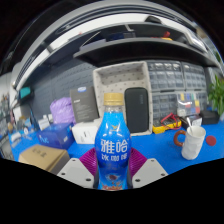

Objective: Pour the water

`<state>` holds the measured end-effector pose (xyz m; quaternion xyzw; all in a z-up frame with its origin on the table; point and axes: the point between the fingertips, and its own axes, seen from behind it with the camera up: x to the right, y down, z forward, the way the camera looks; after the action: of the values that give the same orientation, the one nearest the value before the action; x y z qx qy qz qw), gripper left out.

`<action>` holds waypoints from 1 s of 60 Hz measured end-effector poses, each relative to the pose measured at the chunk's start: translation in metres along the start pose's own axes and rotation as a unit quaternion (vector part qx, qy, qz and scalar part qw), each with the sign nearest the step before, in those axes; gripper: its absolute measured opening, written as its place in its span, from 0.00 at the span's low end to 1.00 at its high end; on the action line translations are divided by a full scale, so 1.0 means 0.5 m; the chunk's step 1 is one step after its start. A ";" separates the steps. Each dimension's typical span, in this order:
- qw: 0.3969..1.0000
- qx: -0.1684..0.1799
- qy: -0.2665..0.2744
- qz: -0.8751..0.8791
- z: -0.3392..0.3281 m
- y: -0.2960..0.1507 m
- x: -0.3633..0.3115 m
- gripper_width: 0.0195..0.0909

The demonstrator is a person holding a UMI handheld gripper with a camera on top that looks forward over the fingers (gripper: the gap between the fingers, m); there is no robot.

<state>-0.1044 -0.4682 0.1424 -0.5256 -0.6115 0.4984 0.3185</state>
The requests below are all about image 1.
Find flat black case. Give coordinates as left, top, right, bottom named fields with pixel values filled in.
left=198, top=109, right=221, bottom=126

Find brown cardboard box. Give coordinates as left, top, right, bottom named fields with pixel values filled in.
left=18, top=143, right=71, bottom=175

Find white cardboard box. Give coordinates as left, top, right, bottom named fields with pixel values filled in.
left=71, top=118, right=103, bottom=145

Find grey small parts drawer cabinet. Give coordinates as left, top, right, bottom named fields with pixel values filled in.
left=146, top=60, right=185, bottom=92
left=181, top=62, right=209, bottom=92
left=198, top=91, right=210, bottom=111
left=151, top=92, right=179, bottom=122

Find clear organizer box colourful parts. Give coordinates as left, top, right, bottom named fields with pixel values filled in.
left=176, top=92, right=203, bottom=118

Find potted green plant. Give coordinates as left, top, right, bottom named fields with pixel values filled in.
left=207, top=74, right=224, bottom=116

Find spoon in mug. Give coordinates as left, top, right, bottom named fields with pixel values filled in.
left=186, top=117, right=194, bottom=130

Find white perforated storage tray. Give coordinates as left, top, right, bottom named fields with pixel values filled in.
left=92, top=60, right=154, bottom=137

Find blue drink bottle gold cap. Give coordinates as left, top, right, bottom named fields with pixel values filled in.
left=94, top=92, right=132, bottom=191

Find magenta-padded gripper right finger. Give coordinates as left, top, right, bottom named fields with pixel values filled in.
left=128, top=147, right=169, bottom=189

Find flat round red coaster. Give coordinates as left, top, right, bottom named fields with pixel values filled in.
left=205, top=134, right=218, bottom=147

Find small black labelled box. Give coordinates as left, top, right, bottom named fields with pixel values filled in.
left=181, top=114, right=203, bottom=129

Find blue cardboard box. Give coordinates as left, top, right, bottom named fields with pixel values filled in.
left=36, top=122, right=76, bottom=150

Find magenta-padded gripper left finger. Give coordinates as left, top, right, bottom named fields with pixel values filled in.
left=56, top=147, right=99, bottom=189

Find dark overhead shelf unit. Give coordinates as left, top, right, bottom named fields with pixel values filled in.
left=11, top=4, right=221, bottom=91

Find yellow multimeter with leads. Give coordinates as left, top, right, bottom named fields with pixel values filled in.
left=152, top=113, right=183, bottom=135

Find purple plastic bag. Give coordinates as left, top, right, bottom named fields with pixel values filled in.
left=49, top=97, right=76, bottom=125

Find white mug brown handle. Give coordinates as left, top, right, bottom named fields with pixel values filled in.
left=173, top=125, right=207, bottom=161

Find dark grey upright box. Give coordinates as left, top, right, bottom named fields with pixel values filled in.
left=69, top=85, right=100, bottom=124

